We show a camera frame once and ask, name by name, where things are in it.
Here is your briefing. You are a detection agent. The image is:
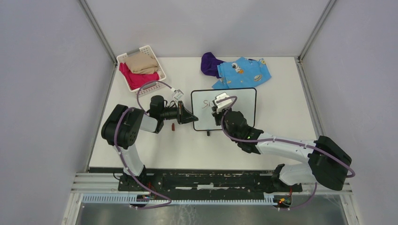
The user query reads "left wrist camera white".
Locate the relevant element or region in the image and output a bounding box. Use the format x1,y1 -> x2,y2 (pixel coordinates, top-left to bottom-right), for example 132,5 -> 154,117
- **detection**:
172,89 -> 184,106

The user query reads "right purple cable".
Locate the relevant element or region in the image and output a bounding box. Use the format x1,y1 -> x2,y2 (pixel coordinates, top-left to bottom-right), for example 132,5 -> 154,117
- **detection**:
215,96 -> 356,210

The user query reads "purple cable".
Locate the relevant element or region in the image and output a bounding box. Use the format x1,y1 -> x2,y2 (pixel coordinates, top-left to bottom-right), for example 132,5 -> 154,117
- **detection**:
113,81 -> 176,210
215,96 -> 356,210

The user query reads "blue patterned cloth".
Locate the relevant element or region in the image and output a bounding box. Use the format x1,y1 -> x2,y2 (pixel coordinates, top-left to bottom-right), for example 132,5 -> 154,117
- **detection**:
212,57 -> 271,90

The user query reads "white plastic basket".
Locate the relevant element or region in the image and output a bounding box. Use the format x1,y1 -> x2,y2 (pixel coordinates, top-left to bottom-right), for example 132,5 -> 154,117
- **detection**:
116,45 -> 166,96

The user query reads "beige folded cloth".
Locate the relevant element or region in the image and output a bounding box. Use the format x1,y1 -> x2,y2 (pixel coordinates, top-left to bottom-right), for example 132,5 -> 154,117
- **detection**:
125,52 -> 159,74

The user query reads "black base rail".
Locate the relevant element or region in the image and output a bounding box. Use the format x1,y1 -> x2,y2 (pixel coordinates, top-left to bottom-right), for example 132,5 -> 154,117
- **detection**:
118,168 -> 303,200

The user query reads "whiteboard with black frame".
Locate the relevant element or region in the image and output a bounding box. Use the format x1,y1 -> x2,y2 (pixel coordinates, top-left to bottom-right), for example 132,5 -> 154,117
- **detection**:
191,88 -> 257,131

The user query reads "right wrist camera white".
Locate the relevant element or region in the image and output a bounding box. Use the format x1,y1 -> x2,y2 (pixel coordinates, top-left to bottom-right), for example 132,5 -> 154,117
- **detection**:
212,92 -> 237,113

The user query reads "pink cloth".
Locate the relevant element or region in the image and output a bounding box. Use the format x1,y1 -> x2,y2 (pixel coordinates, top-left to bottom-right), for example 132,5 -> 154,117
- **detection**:
119,63 -> 159,90

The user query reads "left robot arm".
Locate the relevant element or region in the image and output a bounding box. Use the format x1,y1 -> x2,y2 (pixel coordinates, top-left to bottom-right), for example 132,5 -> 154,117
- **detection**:
101,95 -> 199,191

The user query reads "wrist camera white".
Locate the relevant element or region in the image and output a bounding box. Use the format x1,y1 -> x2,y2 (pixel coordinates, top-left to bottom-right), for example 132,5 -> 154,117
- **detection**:
212,92 -> 237,113
172,89 -> 184,106

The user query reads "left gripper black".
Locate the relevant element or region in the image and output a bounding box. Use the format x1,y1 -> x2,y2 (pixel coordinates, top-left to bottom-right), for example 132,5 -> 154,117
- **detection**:
160,100 -> 198,124

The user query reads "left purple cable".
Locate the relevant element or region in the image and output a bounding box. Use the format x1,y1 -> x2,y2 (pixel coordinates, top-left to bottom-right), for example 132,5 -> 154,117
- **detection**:
113,81 -> 176,210

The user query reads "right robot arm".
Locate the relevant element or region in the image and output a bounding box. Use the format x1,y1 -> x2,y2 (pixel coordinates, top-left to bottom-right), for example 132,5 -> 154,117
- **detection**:
212,106 -> 354,191

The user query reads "purple cloth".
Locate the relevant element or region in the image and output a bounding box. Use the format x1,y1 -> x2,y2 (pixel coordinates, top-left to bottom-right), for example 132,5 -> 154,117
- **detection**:
200,52 -> 224,78

